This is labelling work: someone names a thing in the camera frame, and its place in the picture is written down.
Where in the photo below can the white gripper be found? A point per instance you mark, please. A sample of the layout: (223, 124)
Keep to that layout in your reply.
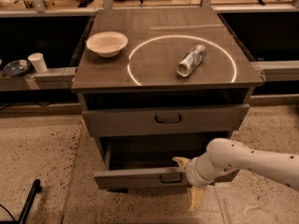
(192, 174)

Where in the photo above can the grey drawer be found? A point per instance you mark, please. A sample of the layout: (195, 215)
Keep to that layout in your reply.
(164, 120)
(144, 161)

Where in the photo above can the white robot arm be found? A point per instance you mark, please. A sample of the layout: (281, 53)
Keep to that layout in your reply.
(224, 156)

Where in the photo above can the grey drawer cabinet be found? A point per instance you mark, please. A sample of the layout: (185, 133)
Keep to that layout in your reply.
(144, 73)

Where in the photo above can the crushed silver can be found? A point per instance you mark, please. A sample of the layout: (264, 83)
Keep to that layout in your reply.
(191, 60)

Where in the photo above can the black bar on floor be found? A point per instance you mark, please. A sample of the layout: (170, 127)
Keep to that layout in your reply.
(35, 189)

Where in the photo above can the white bowl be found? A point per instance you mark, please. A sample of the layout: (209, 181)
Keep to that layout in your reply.
(107, 44)

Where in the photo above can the white paper cup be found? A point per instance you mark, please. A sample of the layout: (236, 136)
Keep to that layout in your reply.
(38, 62)

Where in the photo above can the grey metal shelf rail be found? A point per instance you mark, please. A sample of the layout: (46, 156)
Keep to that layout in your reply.
(53, 79)

